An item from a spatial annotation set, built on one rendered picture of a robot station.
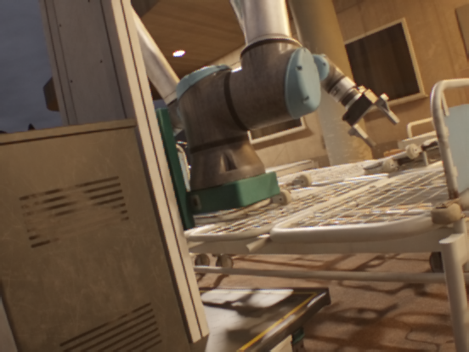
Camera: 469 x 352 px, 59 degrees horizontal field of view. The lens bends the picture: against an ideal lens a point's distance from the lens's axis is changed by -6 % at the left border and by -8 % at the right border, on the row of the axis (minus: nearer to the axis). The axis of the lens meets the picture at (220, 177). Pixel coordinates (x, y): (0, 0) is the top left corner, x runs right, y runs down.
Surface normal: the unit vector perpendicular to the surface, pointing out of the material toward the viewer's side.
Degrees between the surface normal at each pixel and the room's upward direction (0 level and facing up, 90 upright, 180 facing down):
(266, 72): 70
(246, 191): 90
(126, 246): 90
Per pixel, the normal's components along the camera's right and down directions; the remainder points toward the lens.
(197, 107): -0.45, 0.13
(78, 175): 0.72, -0.16
